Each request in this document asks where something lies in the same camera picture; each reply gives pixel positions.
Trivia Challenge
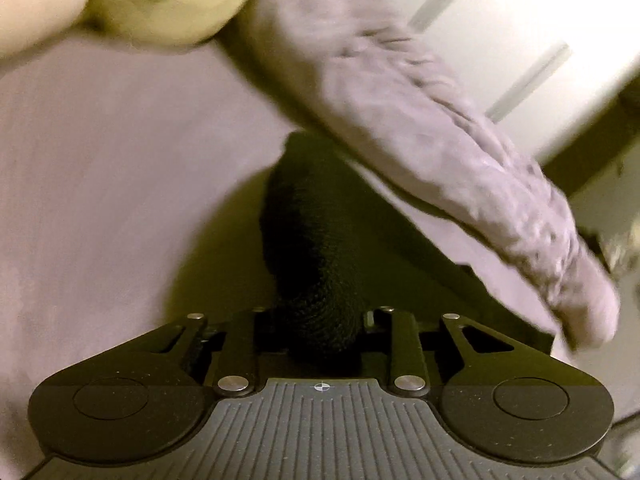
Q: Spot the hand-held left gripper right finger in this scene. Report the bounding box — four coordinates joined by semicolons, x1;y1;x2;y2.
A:
364;305;523;397

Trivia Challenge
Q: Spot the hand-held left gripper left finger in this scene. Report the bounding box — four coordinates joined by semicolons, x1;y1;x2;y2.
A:
125;307;267;397

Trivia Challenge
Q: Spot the black knit sweater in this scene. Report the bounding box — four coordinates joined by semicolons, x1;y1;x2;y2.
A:
258;130;557;363

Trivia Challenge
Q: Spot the rolled pink blanket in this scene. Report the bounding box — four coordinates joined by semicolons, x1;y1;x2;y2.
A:
215;0;624;352

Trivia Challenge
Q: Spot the white wardrobe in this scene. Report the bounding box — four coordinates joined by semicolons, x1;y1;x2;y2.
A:
407;0;640;163

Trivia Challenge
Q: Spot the pink pillow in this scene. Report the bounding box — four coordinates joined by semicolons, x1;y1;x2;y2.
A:
0;0;103;59

